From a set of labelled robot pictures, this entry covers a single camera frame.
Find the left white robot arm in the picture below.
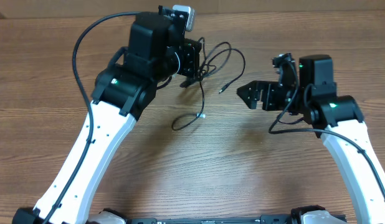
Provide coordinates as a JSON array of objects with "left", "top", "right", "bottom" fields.
[{"left": 12, "top": 6, "right": 201, "bottom": 223}]

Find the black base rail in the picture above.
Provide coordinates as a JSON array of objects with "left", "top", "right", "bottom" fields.
[{"left": 126, "top": 214, "right": 293, "bottom": 224}]

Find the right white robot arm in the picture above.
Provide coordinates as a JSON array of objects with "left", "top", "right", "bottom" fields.
[{"left": 237, "top": 53, "right": 385, "bottom": 223}]

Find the long black cable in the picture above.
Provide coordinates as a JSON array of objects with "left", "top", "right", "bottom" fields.
[{"left": 171, "top": 37, "right": 245, "bottom": 131}]

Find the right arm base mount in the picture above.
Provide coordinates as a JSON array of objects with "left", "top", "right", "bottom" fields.
[{"left": 291, "top": 205, "right": 346, "bottom": 224}]

